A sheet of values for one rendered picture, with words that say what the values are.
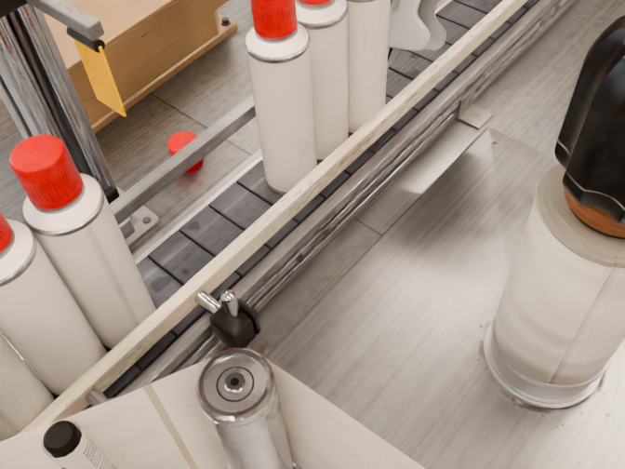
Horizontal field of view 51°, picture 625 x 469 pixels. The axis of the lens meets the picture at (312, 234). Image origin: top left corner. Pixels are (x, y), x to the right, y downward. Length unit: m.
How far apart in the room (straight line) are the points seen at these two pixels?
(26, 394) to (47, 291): 0.09
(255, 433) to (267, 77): 0.30
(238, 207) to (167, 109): 0.23
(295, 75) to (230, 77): 0.32
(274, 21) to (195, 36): 0.37
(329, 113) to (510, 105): 0.27
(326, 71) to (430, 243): 0.18
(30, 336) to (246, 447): 0.19
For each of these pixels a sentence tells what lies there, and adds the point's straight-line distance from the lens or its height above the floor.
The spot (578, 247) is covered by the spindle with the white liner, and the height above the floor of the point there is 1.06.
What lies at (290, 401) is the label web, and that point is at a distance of 0.36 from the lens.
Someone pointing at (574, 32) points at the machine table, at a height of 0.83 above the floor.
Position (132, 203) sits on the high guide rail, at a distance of 0.55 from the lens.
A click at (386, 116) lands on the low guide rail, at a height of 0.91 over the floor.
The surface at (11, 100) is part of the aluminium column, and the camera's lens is 0.60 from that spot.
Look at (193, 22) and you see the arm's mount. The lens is 0.87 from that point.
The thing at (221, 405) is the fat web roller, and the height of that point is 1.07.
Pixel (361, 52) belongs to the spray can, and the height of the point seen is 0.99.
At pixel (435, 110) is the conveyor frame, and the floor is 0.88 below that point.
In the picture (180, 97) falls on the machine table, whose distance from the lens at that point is 0.84.
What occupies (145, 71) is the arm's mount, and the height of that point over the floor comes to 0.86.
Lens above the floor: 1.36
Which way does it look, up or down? 52 degrees down
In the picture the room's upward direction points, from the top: 4 degrees counter-clockwise
